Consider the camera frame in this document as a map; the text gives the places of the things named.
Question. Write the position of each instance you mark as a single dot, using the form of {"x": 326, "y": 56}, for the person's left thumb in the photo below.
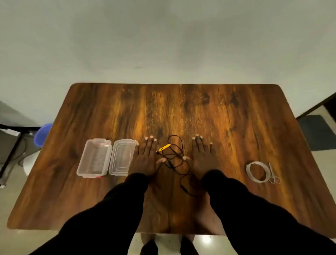
{"x": 161, "y": 162}

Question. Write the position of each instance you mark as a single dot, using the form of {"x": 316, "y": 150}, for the clear plastic container lid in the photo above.
{"x": 122, "y": 157}

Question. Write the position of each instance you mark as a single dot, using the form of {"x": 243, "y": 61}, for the person's left little finger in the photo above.
{"x": 136, "y": 149}

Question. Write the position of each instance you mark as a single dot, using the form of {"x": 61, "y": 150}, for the clear tape roll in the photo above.
{"x": 249, "y": 173}

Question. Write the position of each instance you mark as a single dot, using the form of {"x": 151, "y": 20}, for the person's shoe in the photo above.
{"x": 149, "y": 248}
{"x": 188, "y": 247}

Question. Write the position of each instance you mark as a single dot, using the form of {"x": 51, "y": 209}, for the person's right hand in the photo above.
{"x": 203, "y": 163}

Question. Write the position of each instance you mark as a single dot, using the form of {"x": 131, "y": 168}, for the person's right middle finger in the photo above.
{"x": 199, "y": 143}

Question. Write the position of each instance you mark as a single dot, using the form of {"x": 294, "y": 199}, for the small silver scissors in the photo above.
{"x": 273, "y": 176}

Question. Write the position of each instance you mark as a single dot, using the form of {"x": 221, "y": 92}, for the blue plastic bucket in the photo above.
{"x": 42, "y": 135}

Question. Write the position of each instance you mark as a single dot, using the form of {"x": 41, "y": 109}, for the person's right thumb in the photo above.
{"x": 187, "y": 160}

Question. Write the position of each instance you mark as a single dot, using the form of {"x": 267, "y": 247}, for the person's right shoe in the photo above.
{"x": 188, "y": 247}

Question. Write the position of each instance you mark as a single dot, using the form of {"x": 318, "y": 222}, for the person's left hand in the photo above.
{"x": 144, "y": 164}

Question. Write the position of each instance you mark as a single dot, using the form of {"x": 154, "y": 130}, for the person's right little finger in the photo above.
{"x": 212, "y": 149}

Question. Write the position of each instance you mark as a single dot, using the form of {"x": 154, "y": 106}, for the black metal stand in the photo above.
{"x": 15, "y": 147}

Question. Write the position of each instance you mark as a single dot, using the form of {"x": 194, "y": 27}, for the person's left middle finger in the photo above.
{"x": 150, "y": 143}

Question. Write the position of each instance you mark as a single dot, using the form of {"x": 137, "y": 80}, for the clear plastic container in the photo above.
{"x": 94, "y": 157}

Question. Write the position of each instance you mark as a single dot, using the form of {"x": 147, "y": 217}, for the person's right forearm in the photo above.
{"x": 252, "y": 215}

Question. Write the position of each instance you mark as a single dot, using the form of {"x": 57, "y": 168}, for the person's left shoe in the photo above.
{"x": 149, "y": 248}

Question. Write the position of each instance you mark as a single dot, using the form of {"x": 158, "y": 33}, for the person's left forearm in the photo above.
{"x": 105, "y": 215}

